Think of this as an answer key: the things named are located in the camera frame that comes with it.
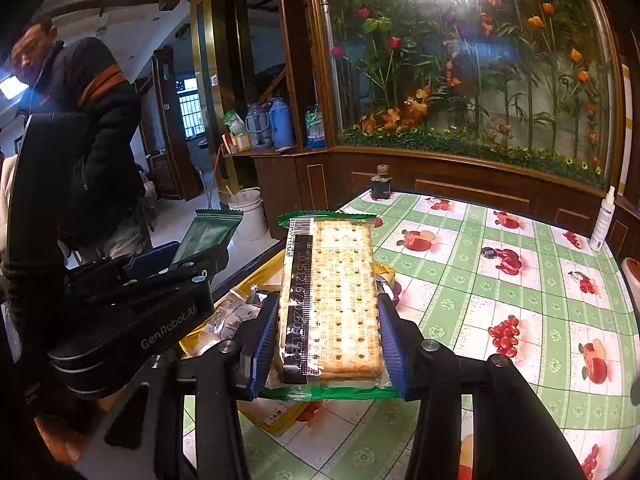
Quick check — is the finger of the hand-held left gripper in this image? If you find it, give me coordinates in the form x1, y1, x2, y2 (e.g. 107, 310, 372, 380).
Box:
67, 241, 182, 286
125, 246, 231, 291

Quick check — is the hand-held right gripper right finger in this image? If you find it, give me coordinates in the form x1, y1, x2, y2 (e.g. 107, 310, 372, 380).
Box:
376, 292, 588, 480

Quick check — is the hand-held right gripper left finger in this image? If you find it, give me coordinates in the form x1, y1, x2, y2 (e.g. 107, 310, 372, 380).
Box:
75, 290, 281, 480

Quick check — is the dark green snack packet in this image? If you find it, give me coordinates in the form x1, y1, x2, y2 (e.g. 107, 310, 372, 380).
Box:
171, 208, 245, 268

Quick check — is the clear plastic snack packet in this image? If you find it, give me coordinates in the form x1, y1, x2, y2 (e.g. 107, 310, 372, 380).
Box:
202, 285, 281, 346

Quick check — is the green ended cracker packet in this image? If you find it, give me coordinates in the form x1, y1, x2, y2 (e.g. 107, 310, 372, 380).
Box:
262, 211, 403, 402

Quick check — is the yellow snack packet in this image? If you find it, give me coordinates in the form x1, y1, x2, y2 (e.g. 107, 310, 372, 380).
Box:
374, 260, 398, 293

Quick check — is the white plastic bucket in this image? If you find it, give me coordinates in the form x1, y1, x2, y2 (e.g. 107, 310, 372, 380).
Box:
227, 187, 270, 242

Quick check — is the orange cardboard box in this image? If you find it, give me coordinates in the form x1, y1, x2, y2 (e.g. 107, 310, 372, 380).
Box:
222, 132, 253, 153

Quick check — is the fruit print tablecloth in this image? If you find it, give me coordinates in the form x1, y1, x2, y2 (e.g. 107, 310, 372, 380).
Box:
182, 187, 640, 480

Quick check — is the green and white bag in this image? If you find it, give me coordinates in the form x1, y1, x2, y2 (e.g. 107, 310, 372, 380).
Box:
221, 110, 248, 137

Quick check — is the grey thermos flask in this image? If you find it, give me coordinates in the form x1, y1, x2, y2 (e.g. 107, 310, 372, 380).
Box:
245, 103, 273, 148

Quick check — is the dark glass jar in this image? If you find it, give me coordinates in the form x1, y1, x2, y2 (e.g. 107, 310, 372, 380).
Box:
370, 164, 393, 202

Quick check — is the blue thermos flask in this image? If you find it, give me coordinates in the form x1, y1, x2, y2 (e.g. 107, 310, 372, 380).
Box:
268, 97, 296, 149

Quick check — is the brown wooden cabinet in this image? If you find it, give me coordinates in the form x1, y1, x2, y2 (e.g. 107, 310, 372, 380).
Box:
220, 145, 640, 261

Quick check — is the large clear water bottle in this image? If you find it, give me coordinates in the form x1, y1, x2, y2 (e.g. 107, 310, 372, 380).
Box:
305, 102, 327, 149

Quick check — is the fluorescent ceiling light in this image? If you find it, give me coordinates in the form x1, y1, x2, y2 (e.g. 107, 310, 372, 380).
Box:
0, 75, 30, 102

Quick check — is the white spray bottle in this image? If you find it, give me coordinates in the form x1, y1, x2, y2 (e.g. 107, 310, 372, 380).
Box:
589, 186, 617, 253

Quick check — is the glass fronted flower display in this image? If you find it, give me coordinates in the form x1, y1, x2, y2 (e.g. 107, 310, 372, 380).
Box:
320, 0, 621, 191

